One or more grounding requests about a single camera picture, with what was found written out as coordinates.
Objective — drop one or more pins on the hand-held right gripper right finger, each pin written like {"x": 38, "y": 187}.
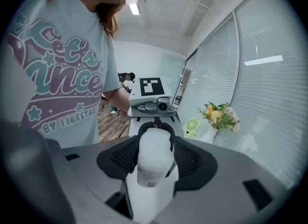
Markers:
{"x": 223, "y": 189}

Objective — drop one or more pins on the white vase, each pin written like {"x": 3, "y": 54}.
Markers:
{"x": 209, "y": 135}

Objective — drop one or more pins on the person's light blue printed t-shirt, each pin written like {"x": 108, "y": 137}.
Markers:
{"x": 67, "y": 73}

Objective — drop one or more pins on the cotton swab container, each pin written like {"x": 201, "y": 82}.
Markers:
{"x": 154, "y": 155}

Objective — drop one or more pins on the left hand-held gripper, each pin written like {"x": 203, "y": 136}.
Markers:
{"x": 151, "y": 101}

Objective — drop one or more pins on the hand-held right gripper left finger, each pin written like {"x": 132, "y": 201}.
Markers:
{"x": 96, "y": 167}

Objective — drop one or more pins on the ceiling light bar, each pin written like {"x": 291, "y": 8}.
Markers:
{"x": 134, "y": 8}

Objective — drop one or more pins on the person's left forearm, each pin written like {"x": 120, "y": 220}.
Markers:
{"x": 118, "y": 100}

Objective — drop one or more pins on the yellow flower bouquet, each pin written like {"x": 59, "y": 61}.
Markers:
{"x": 219, "y": 115}

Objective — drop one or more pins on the light green desk fan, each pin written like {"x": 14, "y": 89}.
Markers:
{"x": 191, "y": 127}

